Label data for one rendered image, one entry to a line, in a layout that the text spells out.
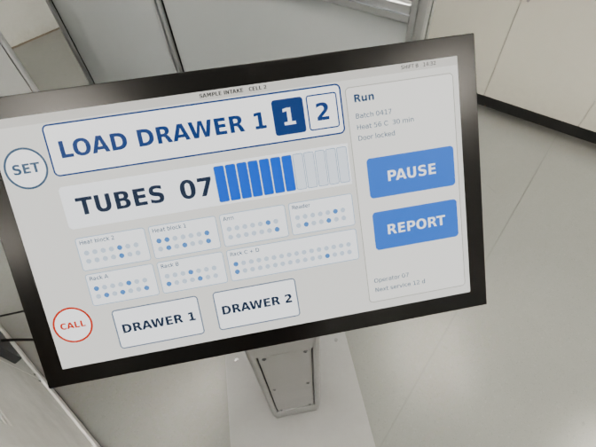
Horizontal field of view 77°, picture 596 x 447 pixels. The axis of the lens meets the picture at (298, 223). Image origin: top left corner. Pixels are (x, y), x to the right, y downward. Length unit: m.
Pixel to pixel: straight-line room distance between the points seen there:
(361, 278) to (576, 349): 1.37
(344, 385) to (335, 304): 0.97
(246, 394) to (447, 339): 0.76
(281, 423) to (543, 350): 0.97
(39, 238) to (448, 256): 0.45
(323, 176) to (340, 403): 1.07
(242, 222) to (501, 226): 1.64
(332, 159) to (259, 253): 0.13
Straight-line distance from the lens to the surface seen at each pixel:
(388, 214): 0.43
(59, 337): 0.50
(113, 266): 0.45
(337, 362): 1.43
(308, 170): 0.40
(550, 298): 1.81
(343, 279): 0.44
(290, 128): 0.40
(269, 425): 1.38
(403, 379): 1.48
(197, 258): 0.42
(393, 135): 0.43
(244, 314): 0.44
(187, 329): 0.45
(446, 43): 0.46
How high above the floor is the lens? 1.39
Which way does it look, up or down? 52 degrees down
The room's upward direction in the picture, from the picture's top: 4 degrees counter-clockwise
